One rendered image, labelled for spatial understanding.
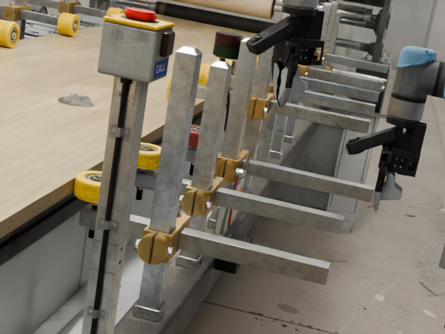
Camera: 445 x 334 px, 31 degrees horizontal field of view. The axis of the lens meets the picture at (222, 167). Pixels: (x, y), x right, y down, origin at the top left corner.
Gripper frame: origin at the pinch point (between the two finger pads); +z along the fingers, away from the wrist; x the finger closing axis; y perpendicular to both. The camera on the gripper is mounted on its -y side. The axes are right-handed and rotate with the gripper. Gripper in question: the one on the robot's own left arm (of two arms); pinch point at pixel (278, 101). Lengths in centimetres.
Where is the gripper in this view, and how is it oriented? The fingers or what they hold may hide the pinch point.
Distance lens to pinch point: 173.0
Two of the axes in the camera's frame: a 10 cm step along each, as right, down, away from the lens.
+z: -1.0, 9.5, 3.0
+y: 9.2, -0.2, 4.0
